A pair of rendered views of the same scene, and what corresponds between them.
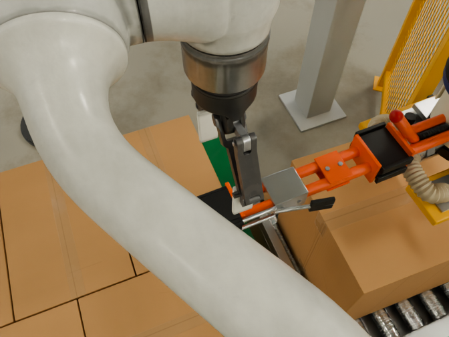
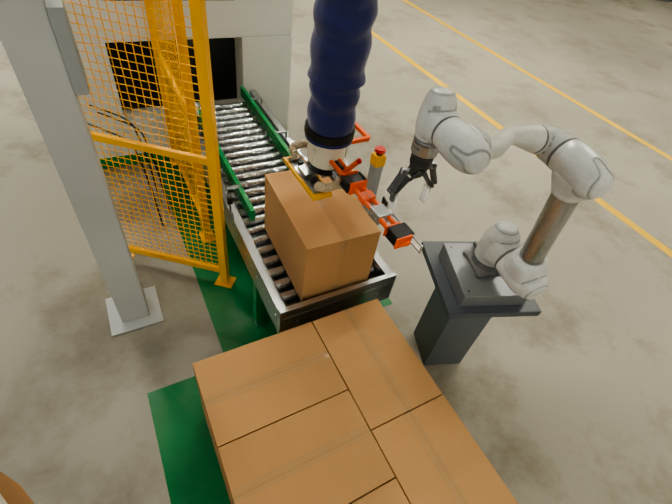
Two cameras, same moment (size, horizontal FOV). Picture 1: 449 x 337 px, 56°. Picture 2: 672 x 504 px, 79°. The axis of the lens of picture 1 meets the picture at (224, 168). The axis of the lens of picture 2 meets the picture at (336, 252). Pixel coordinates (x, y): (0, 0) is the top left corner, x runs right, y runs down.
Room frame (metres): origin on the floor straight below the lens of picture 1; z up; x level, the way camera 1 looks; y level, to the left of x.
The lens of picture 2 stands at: (0.82, 1.11, 2.29)
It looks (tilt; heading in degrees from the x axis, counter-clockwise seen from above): 45 degrees down; 257
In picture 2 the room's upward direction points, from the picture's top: 11 degrees clockwise
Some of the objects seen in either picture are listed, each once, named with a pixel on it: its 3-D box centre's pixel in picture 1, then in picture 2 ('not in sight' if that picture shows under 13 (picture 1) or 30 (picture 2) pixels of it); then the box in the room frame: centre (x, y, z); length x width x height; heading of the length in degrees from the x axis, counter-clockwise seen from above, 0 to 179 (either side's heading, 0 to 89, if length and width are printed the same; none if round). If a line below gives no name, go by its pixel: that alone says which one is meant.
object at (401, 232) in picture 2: (215, 212); (397, 235); (0.34, 0.02, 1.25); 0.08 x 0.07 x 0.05; 113
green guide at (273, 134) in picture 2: not in sight; (280, 136); (0.77, -1.73, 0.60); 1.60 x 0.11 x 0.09; 112
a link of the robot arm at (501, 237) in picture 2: not in sight; (499, 243); (-0.28, -0.21, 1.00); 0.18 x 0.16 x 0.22; 104
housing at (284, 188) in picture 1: (282, 190); (379, 214); (0.39, -0.11, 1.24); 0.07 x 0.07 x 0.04; 23
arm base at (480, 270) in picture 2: not in sight; (485, 257); (-0.28, -0.24, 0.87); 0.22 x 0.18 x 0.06; 98
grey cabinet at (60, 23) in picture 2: not in sight; (68, 43); (1.57, -0.57, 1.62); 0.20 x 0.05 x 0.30; 112
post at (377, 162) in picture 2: not in sight; (364, 217); (0.20, -0.94, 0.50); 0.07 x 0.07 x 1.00; 22
